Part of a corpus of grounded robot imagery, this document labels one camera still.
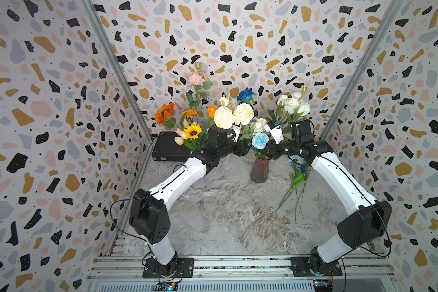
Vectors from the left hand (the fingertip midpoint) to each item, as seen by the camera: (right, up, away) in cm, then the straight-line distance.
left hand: (251, 139), depth 77 cm
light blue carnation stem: (+28, -28, +18) cm, 43 cm away
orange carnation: (-28, +12, +7) cm, 31 cm away
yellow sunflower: (-26, +4, +3) cm, 26 cm away
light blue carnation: (+2, -1, -5) cm, 6 cm away
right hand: (+4, -4, +1) cm, 6 cm away
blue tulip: (+29, -21, +23) cm, 43 cm away
